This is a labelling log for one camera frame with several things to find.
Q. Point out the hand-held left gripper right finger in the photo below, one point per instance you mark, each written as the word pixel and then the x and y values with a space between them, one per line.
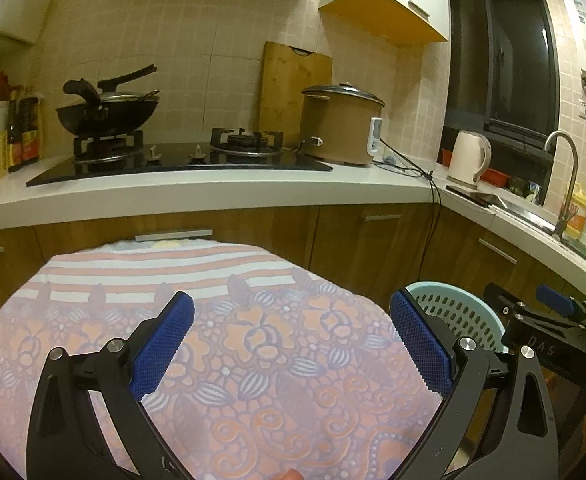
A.
pixel 420 345

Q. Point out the steel kitchen sink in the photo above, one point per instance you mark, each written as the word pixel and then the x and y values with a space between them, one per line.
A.
pixel 538 220

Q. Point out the dark window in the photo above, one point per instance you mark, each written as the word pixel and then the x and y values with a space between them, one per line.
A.
pixel 503 60

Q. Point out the black glass gas hob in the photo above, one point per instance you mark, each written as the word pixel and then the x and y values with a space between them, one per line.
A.
pixel 173 167

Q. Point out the dark sauce bottle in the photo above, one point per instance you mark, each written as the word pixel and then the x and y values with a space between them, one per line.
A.
pixel 14 135
pixel 30 130

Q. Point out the black flat board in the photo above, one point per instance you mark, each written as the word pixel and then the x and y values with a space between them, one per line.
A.
pixel 470 195

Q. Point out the white electric kettle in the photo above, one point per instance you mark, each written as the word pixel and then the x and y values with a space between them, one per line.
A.
pixel 465 157

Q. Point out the chrome kitchen faucet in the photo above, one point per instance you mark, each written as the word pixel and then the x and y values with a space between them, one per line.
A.
pixel 572 175

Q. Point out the floral printed tablecloth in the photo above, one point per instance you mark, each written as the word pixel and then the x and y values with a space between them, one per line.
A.
pixel 273 360

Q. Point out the white wall socket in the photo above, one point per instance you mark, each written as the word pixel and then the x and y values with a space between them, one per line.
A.
pixel 584 110

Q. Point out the wooden cutting board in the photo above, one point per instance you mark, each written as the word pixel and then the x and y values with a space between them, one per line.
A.
pixel 283 90

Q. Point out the red tray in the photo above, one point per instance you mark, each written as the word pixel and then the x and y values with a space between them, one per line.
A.
pixel 497 177

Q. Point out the person's left hand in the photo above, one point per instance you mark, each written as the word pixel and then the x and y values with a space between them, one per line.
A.
pixel 288 475

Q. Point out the light blue plastic basket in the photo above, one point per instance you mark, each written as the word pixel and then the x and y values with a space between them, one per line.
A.
pixel 453 305

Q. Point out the yellow dish soap bottle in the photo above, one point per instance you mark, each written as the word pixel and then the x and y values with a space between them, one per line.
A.
pixel 578 215

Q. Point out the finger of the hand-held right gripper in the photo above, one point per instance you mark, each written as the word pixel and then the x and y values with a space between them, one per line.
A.
pixel 503 305
pixel 555 300

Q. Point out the black wok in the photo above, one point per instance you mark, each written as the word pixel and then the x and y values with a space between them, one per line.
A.
pixel 108 117

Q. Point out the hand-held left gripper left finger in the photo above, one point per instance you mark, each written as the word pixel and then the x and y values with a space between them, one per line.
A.
pixel 165 345

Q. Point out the beige rice cooker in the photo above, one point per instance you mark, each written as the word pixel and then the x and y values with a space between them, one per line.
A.
pixel 340 125

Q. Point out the dark glass jar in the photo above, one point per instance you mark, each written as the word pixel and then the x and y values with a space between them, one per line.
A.
pixel 518 185

